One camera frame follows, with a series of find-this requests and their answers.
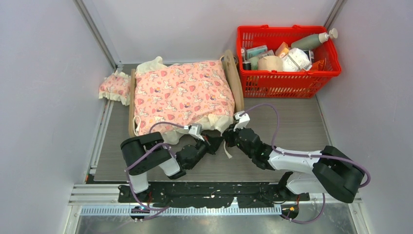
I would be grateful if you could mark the white round pouch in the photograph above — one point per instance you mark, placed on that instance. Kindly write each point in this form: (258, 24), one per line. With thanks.
(296, 60)

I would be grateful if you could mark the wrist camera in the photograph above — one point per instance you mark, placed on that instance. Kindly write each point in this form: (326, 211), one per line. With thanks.
(195, 131)
(241, 120)

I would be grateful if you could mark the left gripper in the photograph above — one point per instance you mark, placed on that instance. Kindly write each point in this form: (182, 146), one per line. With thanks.
(212, 143)

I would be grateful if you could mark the green pump bottle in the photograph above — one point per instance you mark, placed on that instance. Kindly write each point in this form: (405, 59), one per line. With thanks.
(313, 41)

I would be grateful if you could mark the orange small box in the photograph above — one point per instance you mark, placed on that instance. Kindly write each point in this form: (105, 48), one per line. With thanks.
(282, 50)

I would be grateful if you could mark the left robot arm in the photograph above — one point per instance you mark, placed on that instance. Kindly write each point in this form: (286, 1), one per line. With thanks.
(143, 153)

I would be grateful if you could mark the pink unicorn mattress cushion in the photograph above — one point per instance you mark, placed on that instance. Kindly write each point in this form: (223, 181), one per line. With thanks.
(184, 97)

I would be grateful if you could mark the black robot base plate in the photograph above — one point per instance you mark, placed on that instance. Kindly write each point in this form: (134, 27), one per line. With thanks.
(211, 194)

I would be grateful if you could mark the small pink ruffled pillow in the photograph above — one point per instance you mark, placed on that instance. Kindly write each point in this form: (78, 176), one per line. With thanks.
(116, 87)

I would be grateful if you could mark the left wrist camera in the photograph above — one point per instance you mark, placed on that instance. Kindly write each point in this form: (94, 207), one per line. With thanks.
(195, 131)

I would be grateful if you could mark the beige tape roll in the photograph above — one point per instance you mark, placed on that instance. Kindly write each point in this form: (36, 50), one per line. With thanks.
(270, 63)

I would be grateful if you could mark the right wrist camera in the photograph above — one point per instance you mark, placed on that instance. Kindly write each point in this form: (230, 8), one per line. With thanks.
(241, 120)

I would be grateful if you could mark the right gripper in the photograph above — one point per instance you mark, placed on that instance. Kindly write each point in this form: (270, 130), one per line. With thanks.
(229, 135)

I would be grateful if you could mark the wooden pet bed frame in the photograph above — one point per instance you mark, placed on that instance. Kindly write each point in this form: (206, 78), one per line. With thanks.
(234, 80)

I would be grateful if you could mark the orange snack packet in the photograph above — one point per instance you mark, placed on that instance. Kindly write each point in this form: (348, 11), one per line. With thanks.
(318, 65)

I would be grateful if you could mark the teal box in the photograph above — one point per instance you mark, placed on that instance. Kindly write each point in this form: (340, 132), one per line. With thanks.
(252, 52)

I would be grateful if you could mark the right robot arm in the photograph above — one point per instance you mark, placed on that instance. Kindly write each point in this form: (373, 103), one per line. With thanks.
(327, 171)

